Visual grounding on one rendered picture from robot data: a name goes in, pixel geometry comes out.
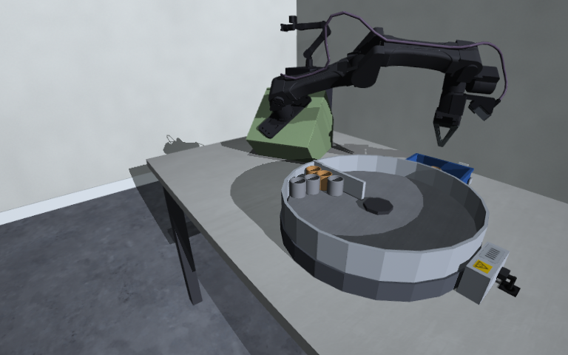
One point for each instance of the blue open crate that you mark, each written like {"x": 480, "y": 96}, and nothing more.
{"x": 457, "y": 170}

